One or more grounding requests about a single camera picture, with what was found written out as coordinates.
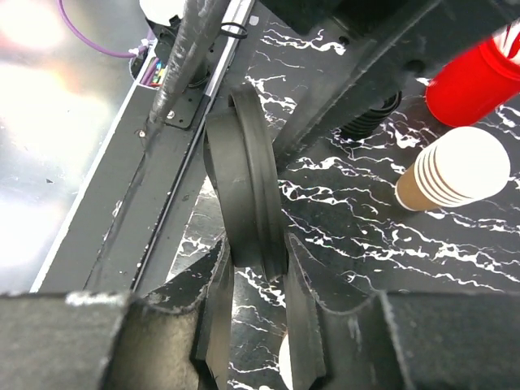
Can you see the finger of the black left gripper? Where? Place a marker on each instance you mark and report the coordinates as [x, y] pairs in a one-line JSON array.
[[198, 29], [389, 43]]

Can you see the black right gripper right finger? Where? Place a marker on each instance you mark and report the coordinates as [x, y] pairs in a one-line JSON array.
[[342, 338]]

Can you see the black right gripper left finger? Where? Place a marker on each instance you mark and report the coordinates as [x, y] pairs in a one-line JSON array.
[[176, 337]]

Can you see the stack of paper cups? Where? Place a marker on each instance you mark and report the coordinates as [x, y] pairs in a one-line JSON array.
[[465, 165]]

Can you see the single black cup lid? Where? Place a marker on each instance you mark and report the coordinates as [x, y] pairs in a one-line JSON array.
[[240, 164]]

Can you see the single paper cup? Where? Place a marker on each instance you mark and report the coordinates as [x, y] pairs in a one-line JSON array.
[[285, 369]]

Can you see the red cup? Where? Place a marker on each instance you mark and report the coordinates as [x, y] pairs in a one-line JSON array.
[[477, 81]]

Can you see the stack of black lids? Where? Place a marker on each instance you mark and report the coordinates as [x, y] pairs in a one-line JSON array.
[[364, 125]]

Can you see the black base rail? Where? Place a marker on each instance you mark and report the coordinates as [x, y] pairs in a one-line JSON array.
[[126, 222]]

